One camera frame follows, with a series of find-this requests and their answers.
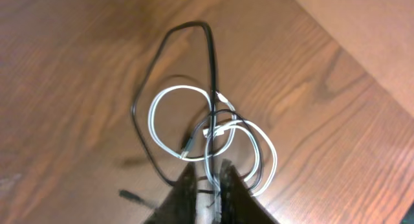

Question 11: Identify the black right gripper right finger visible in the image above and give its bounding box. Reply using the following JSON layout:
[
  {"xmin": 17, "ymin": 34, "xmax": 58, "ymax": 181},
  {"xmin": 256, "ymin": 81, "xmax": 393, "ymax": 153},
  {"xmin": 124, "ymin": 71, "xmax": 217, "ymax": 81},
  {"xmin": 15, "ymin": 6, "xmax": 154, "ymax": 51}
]
[{"xmin": 219, "ymin": 159, "xmax": 279, "ymax": 224}]

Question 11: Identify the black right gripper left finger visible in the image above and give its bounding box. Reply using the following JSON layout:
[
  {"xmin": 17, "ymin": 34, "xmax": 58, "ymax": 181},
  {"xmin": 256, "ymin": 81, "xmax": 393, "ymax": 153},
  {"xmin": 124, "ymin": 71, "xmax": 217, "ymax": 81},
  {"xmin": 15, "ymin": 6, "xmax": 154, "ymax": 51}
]
[{"xmin": 144, "ymin": 162, "xmax": 197, "ymax": 224}]

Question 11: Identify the black USB cable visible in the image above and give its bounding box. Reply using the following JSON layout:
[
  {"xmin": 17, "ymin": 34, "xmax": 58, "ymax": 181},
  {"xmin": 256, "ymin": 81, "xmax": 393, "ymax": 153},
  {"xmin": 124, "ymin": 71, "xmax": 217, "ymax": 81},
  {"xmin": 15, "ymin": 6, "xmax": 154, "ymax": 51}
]
[{"xmin": 118, "ymin": 20, "xmax": 265, "ymax": 208}]

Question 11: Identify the white USB cable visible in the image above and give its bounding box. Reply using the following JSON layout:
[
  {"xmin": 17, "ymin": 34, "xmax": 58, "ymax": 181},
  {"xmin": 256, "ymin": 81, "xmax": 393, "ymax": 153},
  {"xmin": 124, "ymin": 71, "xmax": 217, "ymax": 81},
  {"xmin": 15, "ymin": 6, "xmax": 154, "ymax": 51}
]
[{"xmin": 147, "ymin": 85, "xmax": 278, "ymax": 218}]

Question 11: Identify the brown wooden side panel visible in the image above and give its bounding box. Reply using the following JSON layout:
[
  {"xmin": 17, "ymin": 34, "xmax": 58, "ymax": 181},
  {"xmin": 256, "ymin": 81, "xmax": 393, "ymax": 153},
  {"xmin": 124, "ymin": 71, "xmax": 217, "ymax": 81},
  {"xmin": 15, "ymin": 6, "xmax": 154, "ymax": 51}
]
[{"xmin": 296, "ymin": 0, "xmax": 413, "ymax": 113}]

